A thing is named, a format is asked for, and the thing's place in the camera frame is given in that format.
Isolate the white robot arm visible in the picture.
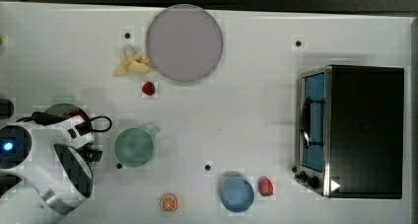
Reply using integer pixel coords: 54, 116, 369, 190
1, 115, 94, 224

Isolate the green strainer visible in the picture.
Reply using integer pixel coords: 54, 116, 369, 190
45, 97, 87, 118

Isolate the red plush strawberry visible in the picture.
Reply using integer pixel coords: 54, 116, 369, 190
142, 82, 156, 96

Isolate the round grey plate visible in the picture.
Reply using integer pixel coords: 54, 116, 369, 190
146, 4, 224, 83

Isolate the yellow plush banana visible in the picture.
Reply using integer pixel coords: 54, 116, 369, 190
113, 49, 151, 76

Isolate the blue bowl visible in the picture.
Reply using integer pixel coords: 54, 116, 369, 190
220, 177, 255, 213

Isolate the red plush fruit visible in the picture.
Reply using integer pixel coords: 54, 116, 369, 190
258, 177, 274, 196

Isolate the orange slice toy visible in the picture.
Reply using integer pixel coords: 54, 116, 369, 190
160, 193, 178, 212

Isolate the silver toaster oven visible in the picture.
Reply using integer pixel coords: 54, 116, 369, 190
292, 65, 405, 199

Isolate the green cup with handle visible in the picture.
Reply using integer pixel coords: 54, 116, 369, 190
113, 124, 161, 168

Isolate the black cable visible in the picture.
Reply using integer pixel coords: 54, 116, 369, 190
15, 111, 113, 133

